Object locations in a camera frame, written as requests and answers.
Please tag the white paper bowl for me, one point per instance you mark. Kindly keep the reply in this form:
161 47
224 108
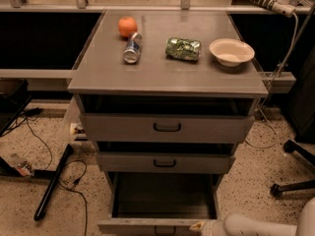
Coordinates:
231 52

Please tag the grey top drawer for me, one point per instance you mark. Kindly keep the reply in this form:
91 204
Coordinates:
101 127

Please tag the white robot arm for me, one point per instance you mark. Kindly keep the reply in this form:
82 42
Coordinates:
237 224

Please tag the grey middle drawer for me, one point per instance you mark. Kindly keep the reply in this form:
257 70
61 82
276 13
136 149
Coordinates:
193 163

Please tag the black stand leg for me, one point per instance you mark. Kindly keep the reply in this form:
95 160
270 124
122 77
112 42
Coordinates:
40 212

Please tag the grey drawer cabinet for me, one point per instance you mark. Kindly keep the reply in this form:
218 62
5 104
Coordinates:
158 85

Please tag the grey drawer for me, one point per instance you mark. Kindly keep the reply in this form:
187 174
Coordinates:
193 163
160 204
101 127

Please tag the clear plastic bottle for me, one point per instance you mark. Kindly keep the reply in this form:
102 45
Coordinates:
22 165

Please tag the black box on left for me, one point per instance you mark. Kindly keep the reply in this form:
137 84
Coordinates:
14 97

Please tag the blue soda can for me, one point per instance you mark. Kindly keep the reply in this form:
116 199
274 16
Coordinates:
133 48

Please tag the grey bottom drawer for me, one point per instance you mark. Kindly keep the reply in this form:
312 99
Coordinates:
160 204

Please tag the white power strip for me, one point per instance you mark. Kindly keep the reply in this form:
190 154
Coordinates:
282 7

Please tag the orange fruit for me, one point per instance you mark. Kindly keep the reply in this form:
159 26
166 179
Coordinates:
126 26

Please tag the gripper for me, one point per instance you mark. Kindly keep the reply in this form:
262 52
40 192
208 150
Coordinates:
215 229

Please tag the green chip bag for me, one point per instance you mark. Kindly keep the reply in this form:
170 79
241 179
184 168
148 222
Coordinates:
183 49

